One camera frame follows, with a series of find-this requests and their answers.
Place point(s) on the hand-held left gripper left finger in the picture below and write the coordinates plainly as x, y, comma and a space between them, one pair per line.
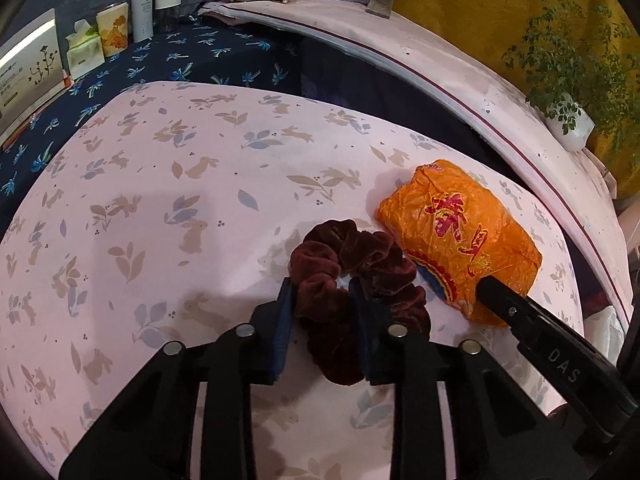
282, 332

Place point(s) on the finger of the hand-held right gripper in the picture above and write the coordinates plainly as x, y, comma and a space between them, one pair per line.
550, 350

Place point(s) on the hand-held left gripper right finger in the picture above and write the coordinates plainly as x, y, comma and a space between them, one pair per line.
363, 332

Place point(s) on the white lined waste bin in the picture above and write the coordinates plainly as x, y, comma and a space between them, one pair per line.
605, 330

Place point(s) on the dark red velvet scrunchie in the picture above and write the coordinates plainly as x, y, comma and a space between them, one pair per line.
345, 245

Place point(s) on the orange printed wrapper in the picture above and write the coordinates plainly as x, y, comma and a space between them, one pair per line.
450, 230

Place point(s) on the green plant in white pot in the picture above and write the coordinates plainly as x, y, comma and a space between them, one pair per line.
575, 127

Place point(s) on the pink dotted sheet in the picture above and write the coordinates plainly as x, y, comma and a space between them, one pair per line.
450, 75

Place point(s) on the navy floral cloth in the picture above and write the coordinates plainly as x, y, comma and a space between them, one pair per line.
165, 55

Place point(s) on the green tissue pack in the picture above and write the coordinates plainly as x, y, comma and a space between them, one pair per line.
85, 52

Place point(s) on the mustard yellow backdrop cloth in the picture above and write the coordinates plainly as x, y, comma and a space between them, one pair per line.
465, 5

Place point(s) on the yellow patterned canister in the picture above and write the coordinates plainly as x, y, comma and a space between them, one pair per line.
112, 30

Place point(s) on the white tube bottle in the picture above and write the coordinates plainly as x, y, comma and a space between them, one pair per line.
142, 10

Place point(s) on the white printed sign card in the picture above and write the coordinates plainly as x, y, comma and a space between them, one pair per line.
30, 70

